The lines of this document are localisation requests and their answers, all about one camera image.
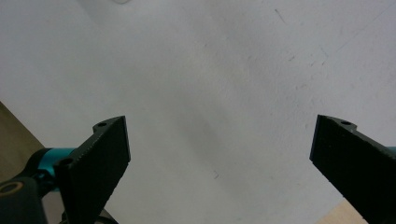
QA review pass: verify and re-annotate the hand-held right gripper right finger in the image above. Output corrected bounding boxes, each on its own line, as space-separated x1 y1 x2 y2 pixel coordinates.
309 114 396 224

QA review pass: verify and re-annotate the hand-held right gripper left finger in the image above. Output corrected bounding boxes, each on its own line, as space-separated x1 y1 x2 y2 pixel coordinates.
53 115 132 224

